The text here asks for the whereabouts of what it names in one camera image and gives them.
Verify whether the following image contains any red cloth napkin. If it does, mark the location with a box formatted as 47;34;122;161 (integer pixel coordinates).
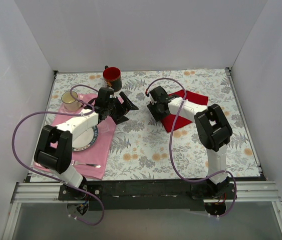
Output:
161;91;208;133

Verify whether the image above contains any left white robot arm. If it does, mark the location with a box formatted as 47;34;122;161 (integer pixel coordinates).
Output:
34;87;139;200

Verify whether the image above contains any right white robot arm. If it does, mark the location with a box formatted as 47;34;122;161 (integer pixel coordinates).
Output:
145;86;232;199

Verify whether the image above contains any black red mug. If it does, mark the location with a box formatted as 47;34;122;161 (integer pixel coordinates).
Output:
103;65;122;93

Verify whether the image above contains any cream enamel mug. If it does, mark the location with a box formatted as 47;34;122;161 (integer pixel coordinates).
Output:
61;91;83;112

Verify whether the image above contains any white plate teal rim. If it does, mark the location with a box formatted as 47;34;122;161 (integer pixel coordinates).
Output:
72;126;99;152

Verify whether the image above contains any pink cloth placemat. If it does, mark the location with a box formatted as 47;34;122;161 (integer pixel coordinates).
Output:
34;93;124;180

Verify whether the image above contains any silver fork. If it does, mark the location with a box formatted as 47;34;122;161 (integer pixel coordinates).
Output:
71;161;101;169

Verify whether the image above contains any black mounting base plate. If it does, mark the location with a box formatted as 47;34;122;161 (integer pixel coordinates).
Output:
58;179;234;211

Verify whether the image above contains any aluminium frame rail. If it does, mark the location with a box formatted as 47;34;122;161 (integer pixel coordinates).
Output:
10;181;282;233

